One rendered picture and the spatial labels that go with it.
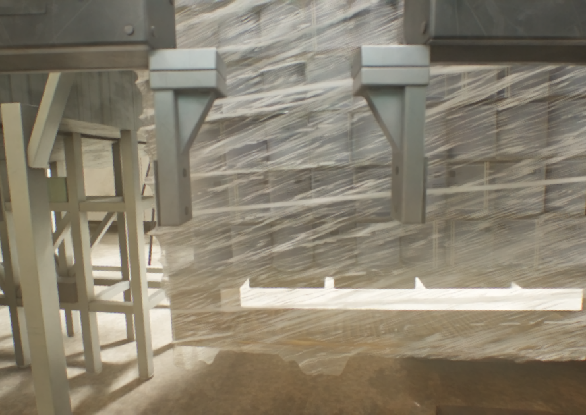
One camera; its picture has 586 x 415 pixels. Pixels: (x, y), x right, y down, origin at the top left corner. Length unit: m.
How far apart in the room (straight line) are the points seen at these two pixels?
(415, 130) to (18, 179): 0.68
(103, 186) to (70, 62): 3.78
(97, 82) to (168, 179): 0.83
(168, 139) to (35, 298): 0.61
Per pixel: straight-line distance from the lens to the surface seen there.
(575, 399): 1.39
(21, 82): 0.86
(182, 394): 1.21
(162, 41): 0.23
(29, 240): 0.76
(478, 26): 0.22
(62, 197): 1.27
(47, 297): 0.79
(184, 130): 0.21
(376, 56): 0.21
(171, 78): 0.21
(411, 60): 0.21
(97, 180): 4.06
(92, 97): 1.00
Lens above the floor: 0.69
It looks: 7 degrees down
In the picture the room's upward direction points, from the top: 1 degrees counter-clockwise
